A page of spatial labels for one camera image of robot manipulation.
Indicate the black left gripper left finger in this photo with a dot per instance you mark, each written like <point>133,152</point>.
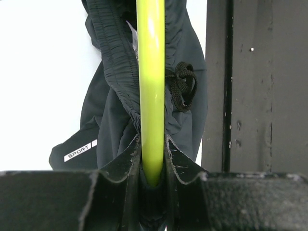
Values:
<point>89,200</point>

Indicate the dark navy sport shorts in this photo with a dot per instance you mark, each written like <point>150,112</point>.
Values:
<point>110,116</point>

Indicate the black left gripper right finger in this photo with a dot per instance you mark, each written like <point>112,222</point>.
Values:
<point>203,201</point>

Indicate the green plastic hanger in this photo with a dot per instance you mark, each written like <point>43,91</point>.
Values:
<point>151,54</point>

